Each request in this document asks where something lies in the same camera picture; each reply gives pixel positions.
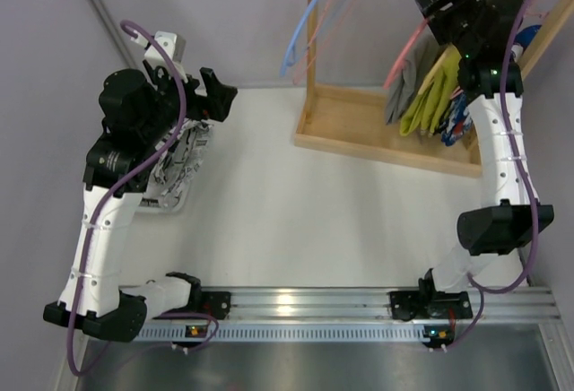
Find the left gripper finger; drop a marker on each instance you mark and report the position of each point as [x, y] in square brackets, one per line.
[211, 82]
[218, 102]

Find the aluminium rail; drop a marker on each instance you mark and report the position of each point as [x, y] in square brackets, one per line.
[524, 305]

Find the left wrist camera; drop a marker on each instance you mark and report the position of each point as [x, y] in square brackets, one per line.
[174, 47]

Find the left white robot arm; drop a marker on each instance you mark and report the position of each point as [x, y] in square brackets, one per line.
[143, 113]

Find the blue hanger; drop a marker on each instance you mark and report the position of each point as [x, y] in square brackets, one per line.
[309, 19]

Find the wooden clothes rack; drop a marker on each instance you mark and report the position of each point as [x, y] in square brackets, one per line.
[349, 121]

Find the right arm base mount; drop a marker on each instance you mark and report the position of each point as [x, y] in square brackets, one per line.
[410, 305]

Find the green trousers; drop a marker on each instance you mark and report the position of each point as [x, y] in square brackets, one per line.
[426, 111]

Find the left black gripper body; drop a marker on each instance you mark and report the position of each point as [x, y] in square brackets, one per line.
[208, 101]

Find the black white printed cloth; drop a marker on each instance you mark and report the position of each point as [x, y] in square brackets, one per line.
[179, 158]

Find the pink trouser hanger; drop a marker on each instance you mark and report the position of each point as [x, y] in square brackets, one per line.
[399, 63]

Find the white plastic basket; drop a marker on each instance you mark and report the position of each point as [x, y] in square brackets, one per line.
[179, 193]

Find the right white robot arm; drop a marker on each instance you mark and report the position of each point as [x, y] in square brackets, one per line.
[511, 215]

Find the pink hanger right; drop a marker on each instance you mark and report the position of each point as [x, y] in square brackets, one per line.
[533, 5]

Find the grey trousers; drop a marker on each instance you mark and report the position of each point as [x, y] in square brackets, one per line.
[418, 61]

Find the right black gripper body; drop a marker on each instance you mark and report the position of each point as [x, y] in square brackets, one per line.
[455, 10]

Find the slotted cable duct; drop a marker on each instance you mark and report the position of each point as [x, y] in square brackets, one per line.
[229, 332]

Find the blue patterned trousers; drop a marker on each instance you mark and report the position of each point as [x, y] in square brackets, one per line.
[456, 121]

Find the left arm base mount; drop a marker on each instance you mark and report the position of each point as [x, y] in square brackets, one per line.
[214, 303]

